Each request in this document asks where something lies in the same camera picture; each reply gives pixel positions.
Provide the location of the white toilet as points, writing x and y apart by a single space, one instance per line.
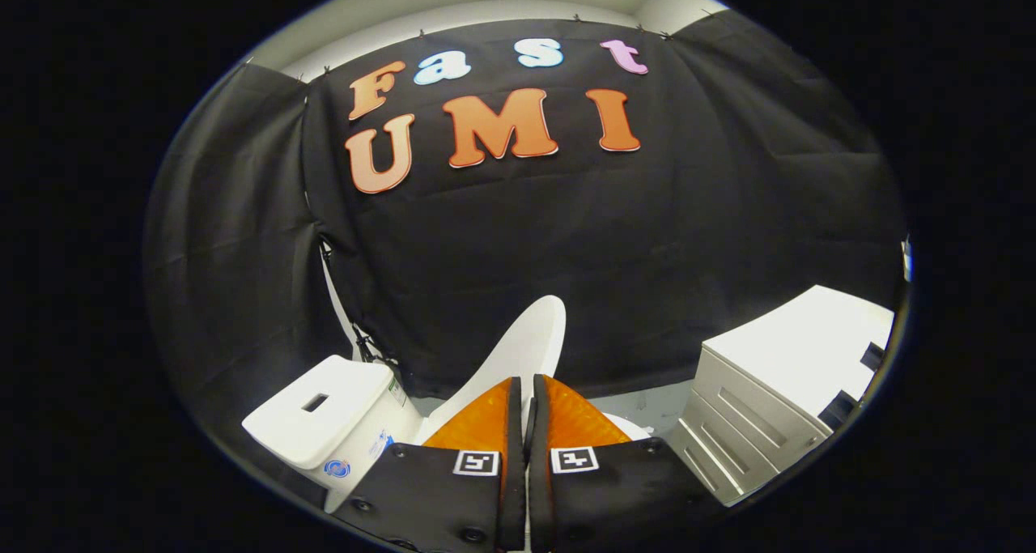
324 407

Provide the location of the white toilet lid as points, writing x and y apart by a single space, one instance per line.
526 342

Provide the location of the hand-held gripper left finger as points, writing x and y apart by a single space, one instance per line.
437 504

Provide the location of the white drawer cabinet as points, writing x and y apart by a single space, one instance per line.
801 342

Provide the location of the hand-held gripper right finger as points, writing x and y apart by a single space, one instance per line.
615 496

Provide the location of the black backdrop cloth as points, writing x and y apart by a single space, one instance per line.
607 253

